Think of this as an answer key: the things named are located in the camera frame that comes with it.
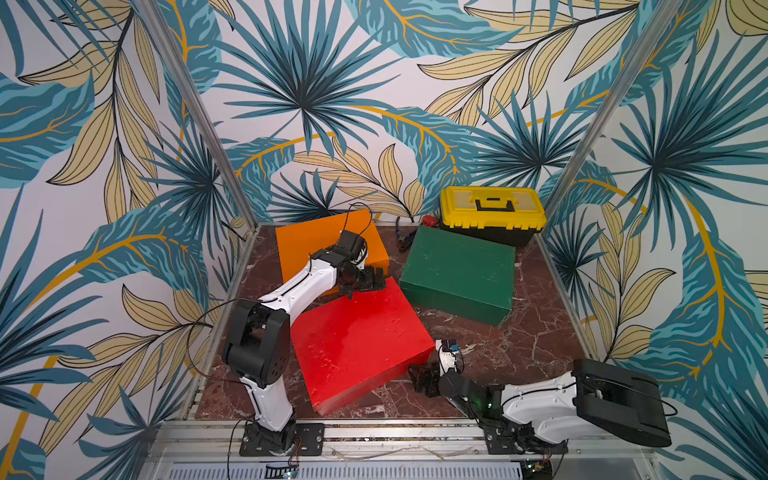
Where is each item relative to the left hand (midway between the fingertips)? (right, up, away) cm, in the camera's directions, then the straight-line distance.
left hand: (374, 289), depth 89 cm
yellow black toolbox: (+48, +25, +13) cm, 55 cm away
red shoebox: (-6, -14, -12) cm, 19 cm away
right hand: (+12, -21, -5) cm, 25 cm away
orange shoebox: (-25, +15, +9) cm, 30 cm away
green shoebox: (+24, +5, +4) cm, 24 cm away
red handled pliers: (+11, +16, +24) cm, 31 cm away
